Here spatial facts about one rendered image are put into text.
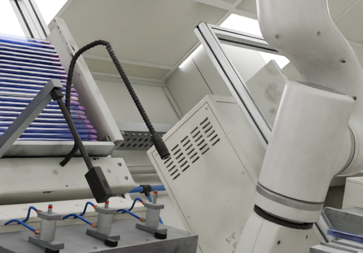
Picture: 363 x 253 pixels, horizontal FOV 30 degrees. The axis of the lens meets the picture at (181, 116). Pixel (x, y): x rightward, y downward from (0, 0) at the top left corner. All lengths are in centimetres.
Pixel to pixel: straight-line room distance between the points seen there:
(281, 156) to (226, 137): 128
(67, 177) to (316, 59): 55
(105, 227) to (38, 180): 20
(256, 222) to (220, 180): 128
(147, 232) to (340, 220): 87
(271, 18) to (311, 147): 16
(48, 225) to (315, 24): 45
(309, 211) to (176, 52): 373
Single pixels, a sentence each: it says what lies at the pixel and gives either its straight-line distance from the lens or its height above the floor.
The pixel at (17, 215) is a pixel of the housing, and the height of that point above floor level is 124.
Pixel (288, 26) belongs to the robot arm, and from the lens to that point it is 82.
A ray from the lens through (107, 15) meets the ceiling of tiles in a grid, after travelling 385.
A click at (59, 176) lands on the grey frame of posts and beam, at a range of 122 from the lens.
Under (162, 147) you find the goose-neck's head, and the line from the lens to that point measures 114.
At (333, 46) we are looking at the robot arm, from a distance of 86.
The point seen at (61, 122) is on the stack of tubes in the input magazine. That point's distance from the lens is 126.
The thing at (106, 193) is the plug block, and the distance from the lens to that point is 88.
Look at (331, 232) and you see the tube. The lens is 133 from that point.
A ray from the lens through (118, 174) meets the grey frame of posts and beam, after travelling 132.
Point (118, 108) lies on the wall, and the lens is 419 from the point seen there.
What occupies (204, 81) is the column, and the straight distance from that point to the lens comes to 452.
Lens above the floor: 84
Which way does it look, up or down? 24 degrees up
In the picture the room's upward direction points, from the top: 29 degrees counter-clockwise
